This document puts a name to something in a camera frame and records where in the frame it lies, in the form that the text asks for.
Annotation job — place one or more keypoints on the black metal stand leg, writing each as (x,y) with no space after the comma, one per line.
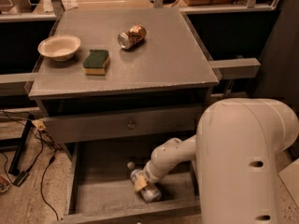
(13,169)

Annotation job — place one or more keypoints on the black power adapter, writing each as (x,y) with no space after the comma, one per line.
(22,176)

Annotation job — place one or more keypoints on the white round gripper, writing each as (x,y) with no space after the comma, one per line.
(149,174)

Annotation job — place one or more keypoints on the white crumpled cloth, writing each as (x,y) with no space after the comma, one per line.
(69,4)

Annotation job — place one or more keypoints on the blue label plastic bottle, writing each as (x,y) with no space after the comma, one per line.
(150,193)

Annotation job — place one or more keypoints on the green yellow sponge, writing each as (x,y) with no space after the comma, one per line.
(96,62)

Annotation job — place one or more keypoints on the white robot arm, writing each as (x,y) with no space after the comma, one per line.
(234,149)

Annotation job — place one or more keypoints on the grey horizontal rail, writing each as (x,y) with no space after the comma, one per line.
(236,68)

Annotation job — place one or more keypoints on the grey wooden drawer cabinet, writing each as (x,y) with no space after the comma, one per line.
(167,68)

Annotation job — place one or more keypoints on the round metal drawer knob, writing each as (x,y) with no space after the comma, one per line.
(130,125)

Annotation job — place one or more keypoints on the closed grey top drawer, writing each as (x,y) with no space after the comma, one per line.
(97,126)

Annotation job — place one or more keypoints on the crushed metal soda can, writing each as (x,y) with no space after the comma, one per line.
(133,36)

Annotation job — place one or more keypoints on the white paper bowl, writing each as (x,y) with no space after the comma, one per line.
(60,48)

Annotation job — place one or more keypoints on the open grey middle drawer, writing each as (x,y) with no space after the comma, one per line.
(100,190)

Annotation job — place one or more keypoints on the white panel on floor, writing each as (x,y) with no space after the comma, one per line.
(290,178)

